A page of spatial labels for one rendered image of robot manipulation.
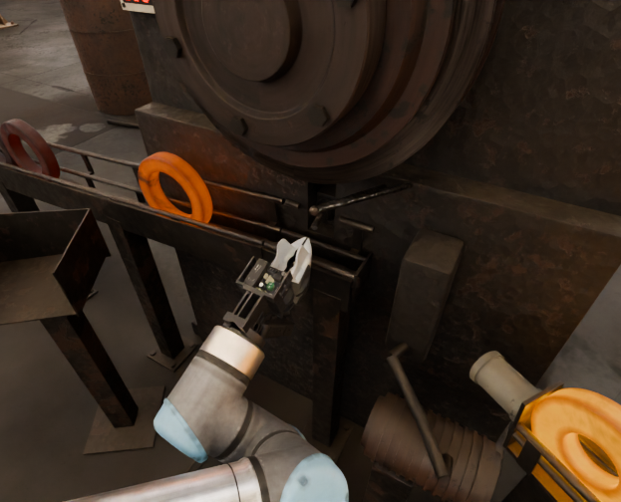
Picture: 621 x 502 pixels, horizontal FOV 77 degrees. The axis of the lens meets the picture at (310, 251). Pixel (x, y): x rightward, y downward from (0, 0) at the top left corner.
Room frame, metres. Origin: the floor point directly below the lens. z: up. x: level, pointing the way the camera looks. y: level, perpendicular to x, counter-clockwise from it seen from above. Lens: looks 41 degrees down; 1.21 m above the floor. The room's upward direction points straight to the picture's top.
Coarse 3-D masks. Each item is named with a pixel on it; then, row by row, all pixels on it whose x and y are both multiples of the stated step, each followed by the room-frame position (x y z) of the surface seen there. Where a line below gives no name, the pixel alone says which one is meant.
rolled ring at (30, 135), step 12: (12, 120) 1.04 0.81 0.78; (0, 132) 1.05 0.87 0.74; (12, 132) 1.02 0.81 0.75; (24, 132) 0.99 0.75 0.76; (36, 132) 1.01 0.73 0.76; (12, 144) 1.05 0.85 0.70; (36, 144) 0.98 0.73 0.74; (12, 156) 1.05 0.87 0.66; (24, 156) 1.06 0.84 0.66; (48, 156) 0.98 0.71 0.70; (36, 168) 1.04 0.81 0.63; (48, 168) 0.97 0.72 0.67; (48, 180) 0.99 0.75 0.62
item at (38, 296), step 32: (0, 224) 0.68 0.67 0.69; (32, 224) 0.69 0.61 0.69; (64, 224) 0.70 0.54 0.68; (96, 224) 0.70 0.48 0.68; (0, 256) 0.68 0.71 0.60; (32, 256) 0.69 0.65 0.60; (64, 256) 0.55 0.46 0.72; (96, 256) 0.65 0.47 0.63; (0, 288) 0.59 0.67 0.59; (32, 288) 0.58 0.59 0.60; (64, 288) 0.51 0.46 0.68; (0, 320) 0.50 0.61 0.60; (32, 320) 0.50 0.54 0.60; (64, 320) 0.57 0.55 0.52; (64, 352) 0.56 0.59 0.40; (96, 352) 0.59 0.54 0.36; (96, 384) 0.56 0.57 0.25; (96, 416) 0.60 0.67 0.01; (128, 416) 0.57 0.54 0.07; (96, 448) 0.50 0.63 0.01; (128, 448) 0.50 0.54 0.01
